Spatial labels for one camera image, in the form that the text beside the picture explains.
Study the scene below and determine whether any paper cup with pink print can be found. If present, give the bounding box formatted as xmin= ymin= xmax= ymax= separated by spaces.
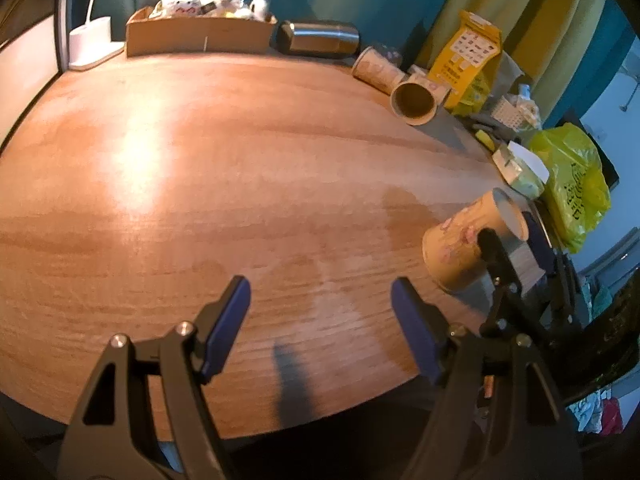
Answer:
xmin=422 ymin=188 xmax=528 ymax=292

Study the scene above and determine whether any paper cup lying middle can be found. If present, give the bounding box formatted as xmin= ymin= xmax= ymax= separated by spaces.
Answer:
xmin=390 ymin=74 xmax=451 ymax=127

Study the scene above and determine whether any paper cup lying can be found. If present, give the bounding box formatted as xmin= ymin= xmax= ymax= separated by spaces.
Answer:
xmin=352 ymin=47 xmax=407 ymax=96
xmin=390 ymin=74 xmax=451 ymax=127

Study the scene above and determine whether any paper cup lying far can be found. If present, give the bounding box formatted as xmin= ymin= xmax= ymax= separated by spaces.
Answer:
xmin=352 ymin=47 xmax=407 ymax=96

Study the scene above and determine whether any yellow plastic bag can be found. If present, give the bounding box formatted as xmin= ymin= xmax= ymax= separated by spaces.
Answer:
xmin=528 ymin=122 xmax=612 ymax=254

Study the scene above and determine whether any white and yellow tissue pack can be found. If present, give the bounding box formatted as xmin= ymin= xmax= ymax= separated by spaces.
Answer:
xmin=491 ymin=141 xmax=550 ymax=200

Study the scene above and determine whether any yellow sponge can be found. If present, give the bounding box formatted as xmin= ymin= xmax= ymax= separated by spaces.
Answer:
xmin=474 ymin=129 xmax=497 ymax=153

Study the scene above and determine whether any white plastic basket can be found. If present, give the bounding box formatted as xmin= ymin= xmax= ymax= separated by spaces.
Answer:
xmin=490 ymin=84 xmax=542 ymax=131

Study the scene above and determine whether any grey paper bag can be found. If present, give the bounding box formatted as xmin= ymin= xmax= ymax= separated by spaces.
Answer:
xmin=491 ymin=52 xmax=525 ymax=99

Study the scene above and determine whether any yellow paper package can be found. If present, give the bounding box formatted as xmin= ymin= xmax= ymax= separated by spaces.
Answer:
xmin=427 ymin=11 xmax=502 ymax=117

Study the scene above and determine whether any stainless steel tumbler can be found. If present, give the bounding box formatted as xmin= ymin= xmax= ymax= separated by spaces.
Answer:
xmin=276 ymin=21 xmax=360 ymax=58

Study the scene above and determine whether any white desk lamp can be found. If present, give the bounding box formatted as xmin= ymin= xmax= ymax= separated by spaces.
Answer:
xmin=68 ymin=0 xmax=125 ymax=72

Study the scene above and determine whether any brown cardboard box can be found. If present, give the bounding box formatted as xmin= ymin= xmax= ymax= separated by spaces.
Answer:
xmin=125 ymin=6 xmax=278 ymax=58

